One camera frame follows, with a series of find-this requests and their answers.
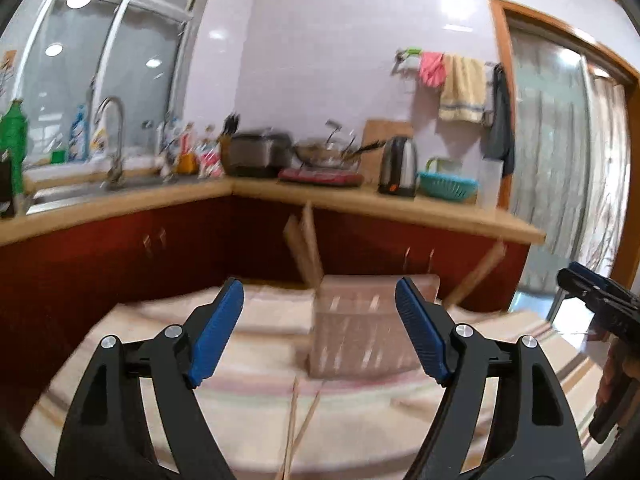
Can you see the wooden framed glass door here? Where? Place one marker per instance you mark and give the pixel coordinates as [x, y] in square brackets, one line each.
[550, 160]

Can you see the clear plastic container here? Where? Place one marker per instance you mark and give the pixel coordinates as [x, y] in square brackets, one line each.
[490, 185]

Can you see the grey cloth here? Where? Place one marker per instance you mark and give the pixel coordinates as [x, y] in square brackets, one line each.
[502, 130]

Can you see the small water tap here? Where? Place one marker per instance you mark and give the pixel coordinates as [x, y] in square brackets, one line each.
[165, 167]

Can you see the orange cooking oil bottle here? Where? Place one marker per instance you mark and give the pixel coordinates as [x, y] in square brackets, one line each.
[186, 162]

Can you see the knife block with black knives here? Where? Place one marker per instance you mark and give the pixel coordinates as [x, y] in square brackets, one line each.
[227, 132]

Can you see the small green soap bottle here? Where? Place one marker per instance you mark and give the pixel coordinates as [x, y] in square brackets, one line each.
[58, 156]

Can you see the teal plastic basket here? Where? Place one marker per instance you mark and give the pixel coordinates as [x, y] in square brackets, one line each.
[447, 187]

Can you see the wooden cutting board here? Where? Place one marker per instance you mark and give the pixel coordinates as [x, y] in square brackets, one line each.
[380, 132]

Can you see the striped tablecloth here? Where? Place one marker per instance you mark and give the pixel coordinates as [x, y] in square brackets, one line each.
[260, 410]

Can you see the blue dish soap bottle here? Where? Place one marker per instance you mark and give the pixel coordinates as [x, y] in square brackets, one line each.
[78, 140]

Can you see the kitchen counter with red cabinets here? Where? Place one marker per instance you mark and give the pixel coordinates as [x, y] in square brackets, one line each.
[100, 270]

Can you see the stainless steel sink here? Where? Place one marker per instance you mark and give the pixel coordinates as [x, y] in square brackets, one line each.
[65, 195]

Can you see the metal towel rail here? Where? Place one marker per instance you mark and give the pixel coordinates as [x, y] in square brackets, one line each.
[405, 62]

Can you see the aluminium sliding window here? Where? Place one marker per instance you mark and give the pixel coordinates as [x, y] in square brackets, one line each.
[145, 85]

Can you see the pink rubber gloves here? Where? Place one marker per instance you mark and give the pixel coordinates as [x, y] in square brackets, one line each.
[431, 70]

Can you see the steel electric kettle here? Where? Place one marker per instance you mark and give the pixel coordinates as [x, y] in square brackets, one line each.
[397, 165]

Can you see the green thermos flask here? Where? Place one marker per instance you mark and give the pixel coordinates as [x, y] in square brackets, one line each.
[12, 145]

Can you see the white cleaner bottle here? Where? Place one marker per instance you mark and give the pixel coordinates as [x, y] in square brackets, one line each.
[98, 142]

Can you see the red induction cooker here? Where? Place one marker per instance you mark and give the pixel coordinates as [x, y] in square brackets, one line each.
[320, 176]

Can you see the set of wooden chopsticks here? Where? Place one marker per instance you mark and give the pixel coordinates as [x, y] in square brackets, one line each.
[305, 245]

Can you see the pink perforated plastic utensil holder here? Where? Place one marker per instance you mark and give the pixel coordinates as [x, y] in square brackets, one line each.
[360, 330]

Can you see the pink snack packet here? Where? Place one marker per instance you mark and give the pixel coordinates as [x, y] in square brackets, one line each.
[210, 162]

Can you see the person's right hand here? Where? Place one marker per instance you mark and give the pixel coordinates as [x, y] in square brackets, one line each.
[612, 375]

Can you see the tall steel kitchen faucet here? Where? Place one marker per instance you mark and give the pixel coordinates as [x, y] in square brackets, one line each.
[117, 160]

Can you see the black drinking bottle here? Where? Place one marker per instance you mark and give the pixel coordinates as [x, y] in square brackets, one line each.
[6, 195]

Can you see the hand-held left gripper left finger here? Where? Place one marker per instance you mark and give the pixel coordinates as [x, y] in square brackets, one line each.
[215, 330]

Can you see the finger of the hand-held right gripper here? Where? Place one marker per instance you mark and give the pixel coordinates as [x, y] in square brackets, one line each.
[595, 277]
[600, 310]

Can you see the dark rice cooker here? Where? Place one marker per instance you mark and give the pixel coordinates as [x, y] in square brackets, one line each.
[255, 155]

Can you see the yellow towel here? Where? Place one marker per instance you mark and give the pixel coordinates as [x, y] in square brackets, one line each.
[462, 90]

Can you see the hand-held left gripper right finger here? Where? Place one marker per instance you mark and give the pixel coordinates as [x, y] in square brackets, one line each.
[425, 330]

